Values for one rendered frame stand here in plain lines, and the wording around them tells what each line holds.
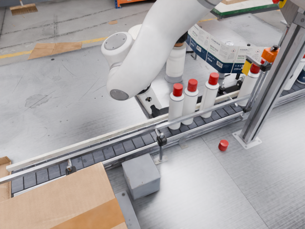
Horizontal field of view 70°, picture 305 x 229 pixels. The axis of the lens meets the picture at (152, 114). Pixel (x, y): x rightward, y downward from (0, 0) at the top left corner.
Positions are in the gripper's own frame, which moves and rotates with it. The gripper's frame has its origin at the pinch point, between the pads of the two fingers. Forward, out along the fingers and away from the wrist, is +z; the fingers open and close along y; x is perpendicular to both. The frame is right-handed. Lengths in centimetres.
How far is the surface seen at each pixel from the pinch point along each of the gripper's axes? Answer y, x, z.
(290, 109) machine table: -10, -55, 38
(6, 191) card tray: 0, 57, -4
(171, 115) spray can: -1.5, -4.8, 5.0
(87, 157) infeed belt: -1.2, 29.1, 1.2
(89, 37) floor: 265, 21, 100
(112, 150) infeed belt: -1.9, 20.5, 4.4
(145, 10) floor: 322, -85, 139
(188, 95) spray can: -1.6, -13.1, -0.1
